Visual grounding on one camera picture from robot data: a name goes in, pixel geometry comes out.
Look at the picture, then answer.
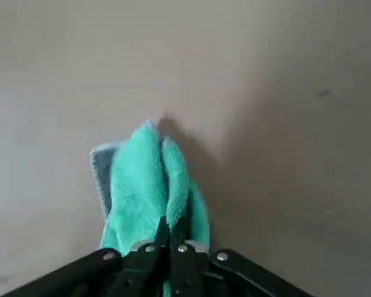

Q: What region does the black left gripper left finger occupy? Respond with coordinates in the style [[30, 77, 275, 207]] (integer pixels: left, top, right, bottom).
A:
[[0, 216, 171, 297]]

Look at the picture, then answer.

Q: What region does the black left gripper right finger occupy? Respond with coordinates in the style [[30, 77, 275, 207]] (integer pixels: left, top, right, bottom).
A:
[[170, 217, 316, 297]]

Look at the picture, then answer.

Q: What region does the green microfibre cloth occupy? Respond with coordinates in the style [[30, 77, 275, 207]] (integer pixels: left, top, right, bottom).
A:
[[89, 118, 211, 297]]

